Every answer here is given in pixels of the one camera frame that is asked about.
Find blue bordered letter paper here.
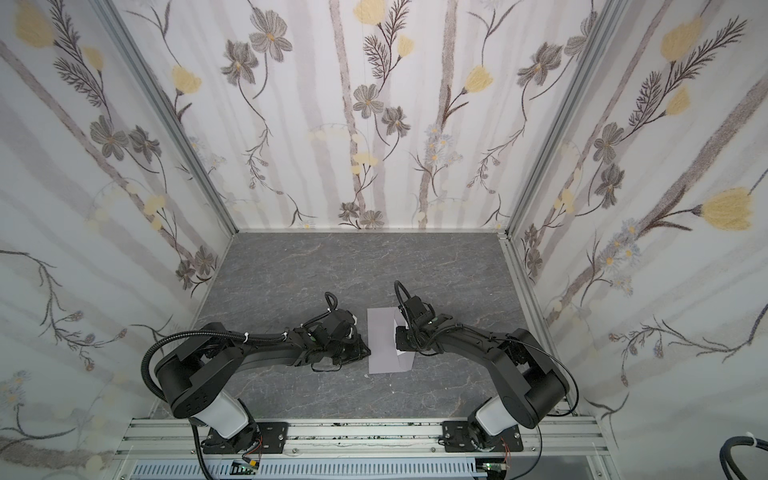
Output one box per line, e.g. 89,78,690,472
393,316,408,356

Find black corrugated cable conduit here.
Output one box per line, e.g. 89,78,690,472
140,329,289,480

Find grey paper envelope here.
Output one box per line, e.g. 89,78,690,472
367,307,415,375

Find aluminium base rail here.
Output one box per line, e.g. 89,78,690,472
113,417,619,463

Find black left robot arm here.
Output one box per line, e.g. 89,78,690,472
140,309,371,454

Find black cable bundle corner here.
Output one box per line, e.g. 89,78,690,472
718,433,767,480

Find white slotted cable duct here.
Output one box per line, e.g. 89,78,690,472
128,458,488,480

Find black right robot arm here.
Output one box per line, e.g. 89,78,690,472
395,296,570,451

